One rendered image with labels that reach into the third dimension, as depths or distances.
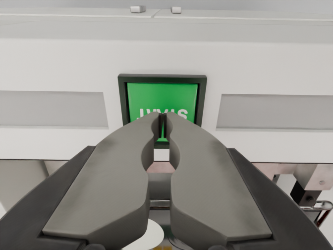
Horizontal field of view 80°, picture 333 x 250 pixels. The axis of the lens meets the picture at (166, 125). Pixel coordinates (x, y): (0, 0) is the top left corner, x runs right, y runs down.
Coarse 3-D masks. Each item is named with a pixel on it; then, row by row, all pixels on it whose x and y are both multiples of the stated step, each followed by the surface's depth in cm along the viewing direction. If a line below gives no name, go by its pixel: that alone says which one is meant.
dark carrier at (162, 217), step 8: (152, 208) 29; (152, 216) 30; (160, 216) 30; (168, 216) 30; (312, 216) 30; (160, 224) 31; (168, 224) 31; (168, 232) 32; (168, 240) 33; (176, 240) 33; (152, 248) 35; (160, 248) 35; (168, 248) 35; (176, 248) 35; (184, 248) 35
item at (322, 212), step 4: (328, 200) 29; (332, 204) 29; (332, 208) 29; (320, 212) 30; (324, 212) 29; (328, 212) 29; (320, 216) 30; (324, 216) 30; (316, 220) 31; (320, 220) 30; (324, 220) 30; (316, 224) 31; (320, 224) 30
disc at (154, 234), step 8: (152, 224) 31; (152, 232) 32; (160, 232) 32; (136, 240) 33; (144, 240) 33; (152, 240) 33; (160, 240) 33; (128, 248) 35; (136, 248) 35; (144, 248) 35
